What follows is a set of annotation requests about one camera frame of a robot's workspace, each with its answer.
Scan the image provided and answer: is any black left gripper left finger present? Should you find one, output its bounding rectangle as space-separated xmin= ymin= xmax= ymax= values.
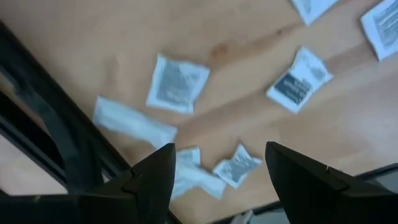
xmin=0 ymin=142 xmax=177 ymax=224

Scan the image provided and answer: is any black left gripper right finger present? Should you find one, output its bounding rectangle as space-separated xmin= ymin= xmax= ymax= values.
xmin=265 ymin=141 xmax=398 ymax=224

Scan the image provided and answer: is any plain white pad packet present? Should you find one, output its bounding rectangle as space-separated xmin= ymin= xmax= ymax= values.
xmin=92 ymin=95 xmax=178 ymax=151
xmin=170 ymin=161 xmax=227 ymax=200

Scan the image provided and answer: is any white packet with grey print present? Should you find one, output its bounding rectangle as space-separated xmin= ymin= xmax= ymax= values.
xmin=266 ymin=46 xmax=334 ymax=114
xmin=146 ymin=54 xmax=211 ymax=114
xmin=213 ymin=143 xmax=262 ymax=189
xmin=290 ymin=0 xmax=340 ymax=26
xmin=360 ymin=0 xmax=398 ymax=62
xmin=175 ymin=146 xmax=202 ymax=169

